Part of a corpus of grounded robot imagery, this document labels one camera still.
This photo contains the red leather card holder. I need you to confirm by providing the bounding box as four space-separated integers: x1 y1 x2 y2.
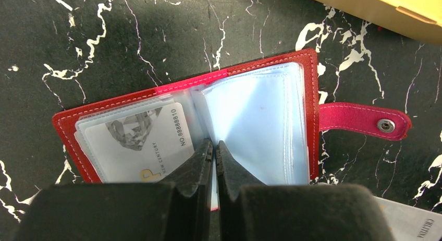
52 47 413 212

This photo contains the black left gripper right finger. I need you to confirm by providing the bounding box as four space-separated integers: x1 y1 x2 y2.
216 141 394 240

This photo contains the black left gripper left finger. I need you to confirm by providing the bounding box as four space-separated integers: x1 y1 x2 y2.
14 139 213 240

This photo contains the yellow oval tray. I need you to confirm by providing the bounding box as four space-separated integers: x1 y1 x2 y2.
315 0 441 45

